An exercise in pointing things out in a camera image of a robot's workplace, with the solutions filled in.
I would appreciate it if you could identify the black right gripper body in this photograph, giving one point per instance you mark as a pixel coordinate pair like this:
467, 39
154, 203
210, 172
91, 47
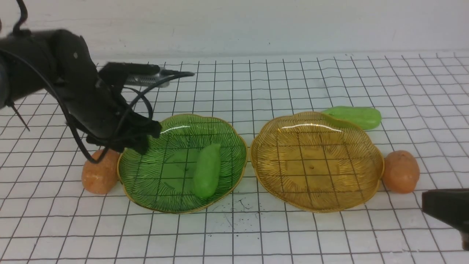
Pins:
450, 206

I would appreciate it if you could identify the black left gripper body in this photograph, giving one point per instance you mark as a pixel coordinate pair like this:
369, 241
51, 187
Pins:
104, 115

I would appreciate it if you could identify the orange potato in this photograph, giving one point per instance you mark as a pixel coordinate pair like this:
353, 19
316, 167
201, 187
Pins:
102, 177
401, 172

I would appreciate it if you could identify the green cucumber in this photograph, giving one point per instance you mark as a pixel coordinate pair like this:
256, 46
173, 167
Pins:
207, 171
367, 118

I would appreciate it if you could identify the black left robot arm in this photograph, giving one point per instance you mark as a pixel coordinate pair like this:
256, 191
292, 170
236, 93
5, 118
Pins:
32, 61

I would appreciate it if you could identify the green glass plate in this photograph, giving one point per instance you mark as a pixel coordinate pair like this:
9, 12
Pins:
162, 179

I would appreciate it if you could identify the white grid table mat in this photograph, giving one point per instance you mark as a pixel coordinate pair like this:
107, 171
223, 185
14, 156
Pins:
47, 217

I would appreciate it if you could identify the amber glass plate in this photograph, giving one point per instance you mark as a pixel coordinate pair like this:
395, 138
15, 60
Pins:
316, 162

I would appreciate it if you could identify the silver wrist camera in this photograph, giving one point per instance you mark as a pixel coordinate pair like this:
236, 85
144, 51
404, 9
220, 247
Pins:
120, 74

